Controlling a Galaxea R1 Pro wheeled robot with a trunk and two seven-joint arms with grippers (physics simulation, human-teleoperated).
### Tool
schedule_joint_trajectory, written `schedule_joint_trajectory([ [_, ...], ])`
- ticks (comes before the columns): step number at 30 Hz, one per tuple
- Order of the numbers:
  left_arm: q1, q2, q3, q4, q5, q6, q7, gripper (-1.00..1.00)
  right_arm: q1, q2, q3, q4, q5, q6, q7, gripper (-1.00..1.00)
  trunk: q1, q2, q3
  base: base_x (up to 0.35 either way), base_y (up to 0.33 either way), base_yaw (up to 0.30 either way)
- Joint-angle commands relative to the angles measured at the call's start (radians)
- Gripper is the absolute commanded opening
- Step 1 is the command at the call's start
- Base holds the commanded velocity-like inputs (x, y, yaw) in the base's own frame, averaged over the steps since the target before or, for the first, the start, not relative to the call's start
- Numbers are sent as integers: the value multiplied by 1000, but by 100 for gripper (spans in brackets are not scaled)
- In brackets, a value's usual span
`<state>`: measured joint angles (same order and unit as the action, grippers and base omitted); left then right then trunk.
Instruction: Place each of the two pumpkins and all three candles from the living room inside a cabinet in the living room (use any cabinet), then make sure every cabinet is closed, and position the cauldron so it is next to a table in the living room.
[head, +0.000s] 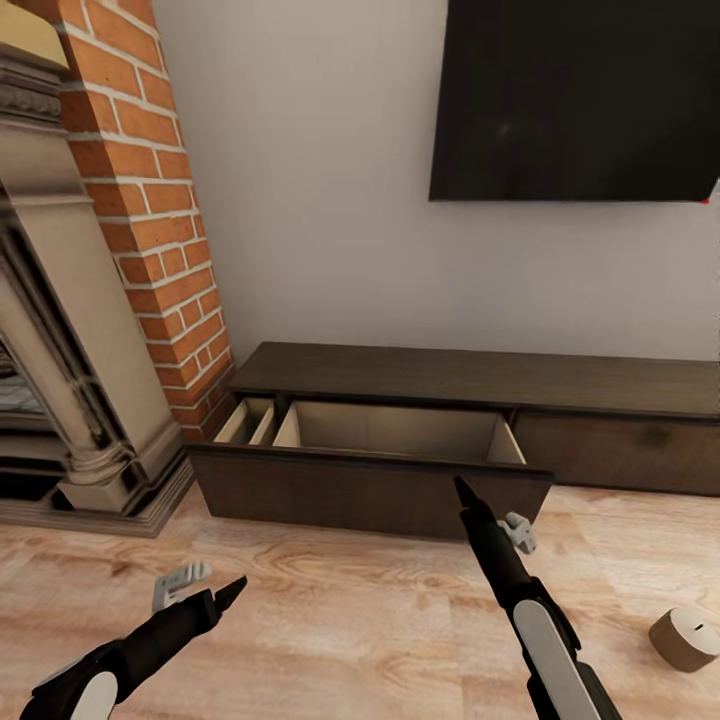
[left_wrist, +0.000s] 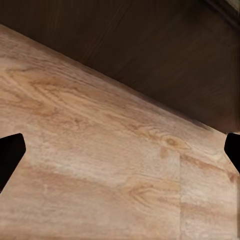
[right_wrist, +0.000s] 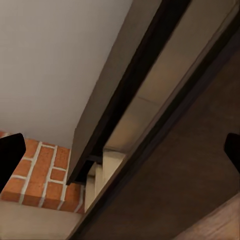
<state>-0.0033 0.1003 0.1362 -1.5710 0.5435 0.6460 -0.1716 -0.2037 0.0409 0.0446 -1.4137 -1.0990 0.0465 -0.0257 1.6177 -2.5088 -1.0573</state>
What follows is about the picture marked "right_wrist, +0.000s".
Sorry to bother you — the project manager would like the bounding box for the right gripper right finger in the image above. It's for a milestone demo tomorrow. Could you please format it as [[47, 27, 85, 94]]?
[[224, 133, 240, 173]]

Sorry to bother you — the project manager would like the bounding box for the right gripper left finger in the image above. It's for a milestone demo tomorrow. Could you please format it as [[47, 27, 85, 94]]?
[[0, 133, 26, 193]]

